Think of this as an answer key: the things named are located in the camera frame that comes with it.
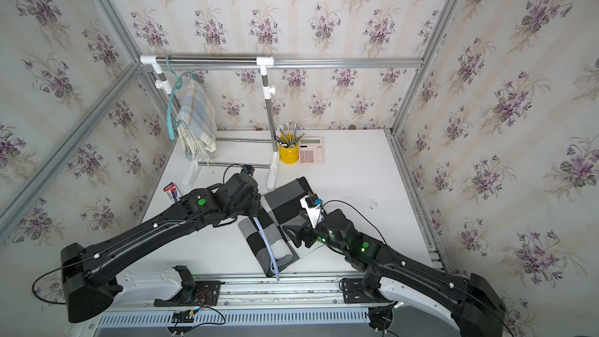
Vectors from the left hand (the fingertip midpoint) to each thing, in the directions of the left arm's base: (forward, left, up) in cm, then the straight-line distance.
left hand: (264, 205), depth 74 cm
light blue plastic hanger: (-16, -3, -8) cm, 18 cm away
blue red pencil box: (+15, +41, -17) cm, 47 cm away
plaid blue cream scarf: (+28, +26, +10) cm, 40 cm away
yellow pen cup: (+30, -7, -12) cm, 33 cm away
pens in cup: (+38, -7, -7) cm, 39 cm away
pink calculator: (+36, -18, -16) cm, 43 cm away
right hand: (-5, -10, -2) cm, 11 cm away
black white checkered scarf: (+7, -4, -17) cm, 19 cm away
